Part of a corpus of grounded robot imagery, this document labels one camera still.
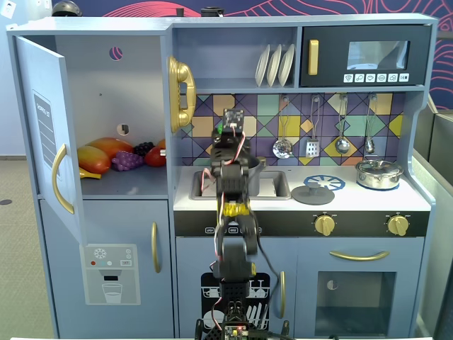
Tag purple toy grapes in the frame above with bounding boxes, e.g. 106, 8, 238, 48
111, 151, 144, 172

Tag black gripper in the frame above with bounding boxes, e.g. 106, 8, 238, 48
210, 127, 249, 166

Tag yellow toy banana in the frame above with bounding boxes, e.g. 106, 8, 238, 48
78, 166, 103, 180

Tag dark toy grapes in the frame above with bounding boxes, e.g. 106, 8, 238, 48
132, 141, 156, 157

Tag steel toy spatula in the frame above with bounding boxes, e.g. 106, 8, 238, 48
305, 94, 322, 159

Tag black power cable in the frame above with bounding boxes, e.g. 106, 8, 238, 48
254, 226, 281, 322

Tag gold toy telephone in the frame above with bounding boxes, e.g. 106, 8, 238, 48
166, 55, 197, 134

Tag white wall socket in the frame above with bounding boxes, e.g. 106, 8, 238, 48
0, 0, 18, 18

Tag black shopping list panel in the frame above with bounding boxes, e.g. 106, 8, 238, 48
33, 89, 62, 181

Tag blue toy kitchen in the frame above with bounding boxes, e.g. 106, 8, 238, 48
6, 13, 440, 339

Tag steel toy skimmer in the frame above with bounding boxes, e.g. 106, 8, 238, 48
272, 95, 294, 159

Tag gold stove knob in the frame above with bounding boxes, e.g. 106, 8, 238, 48
386, 213, 411, 237
314, 213, 337, 237

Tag gold dishwasher door handle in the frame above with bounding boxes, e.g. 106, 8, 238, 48
279, 271, 287, 319

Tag robot controller board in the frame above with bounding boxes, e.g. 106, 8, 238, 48
222, 324, 249, 340

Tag white toy plate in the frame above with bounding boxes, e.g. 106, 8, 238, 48
266, 44, 283, 88
277, 43, 296, 87
255, 44, 272, 87

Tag steel toy ladle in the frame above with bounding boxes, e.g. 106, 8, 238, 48
334, 93, 352, 155

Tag black helmet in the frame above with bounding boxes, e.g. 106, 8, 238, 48
52, 0, 83, 18

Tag gold microwave handle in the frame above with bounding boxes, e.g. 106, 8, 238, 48
307, 39, 320, 77

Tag black toy microwave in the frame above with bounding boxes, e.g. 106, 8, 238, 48
299, 24, 433, 88

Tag blue cabinet door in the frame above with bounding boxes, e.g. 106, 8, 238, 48
13, 35, 88, 246

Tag red toy tomato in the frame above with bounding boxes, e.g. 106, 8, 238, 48
144, 145, 168, 168

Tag black round camera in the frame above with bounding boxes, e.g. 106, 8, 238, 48
200, 6, 226, 18

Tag gold cabinet door handle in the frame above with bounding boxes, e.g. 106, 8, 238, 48
52, 143, 76, 215

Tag orange toy mango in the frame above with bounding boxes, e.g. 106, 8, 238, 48
84, 137, 135, 159
76, 145, 113, 175

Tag gold oven handle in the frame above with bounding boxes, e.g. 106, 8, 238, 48
328, 250, 391, 263

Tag gold freezer door handle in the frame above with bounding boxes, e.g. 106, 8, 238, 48
151, 222, 162, 274

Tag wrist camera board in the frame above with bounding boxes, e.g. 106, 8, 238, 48
222, 108, 246, 137

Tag gray pot lid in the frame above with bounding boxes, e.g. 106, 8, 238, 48
290, 176, 336, 205

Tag steel toy spoon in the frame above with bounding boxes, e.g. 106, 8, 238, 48
364, 93, 377, 155

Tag gray toy sink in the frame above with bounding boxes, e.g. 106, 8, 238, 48
190, 169, 292, 201

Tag steel pot with lid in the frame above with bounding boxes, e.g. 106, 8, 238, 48
355, 159, 405, 190

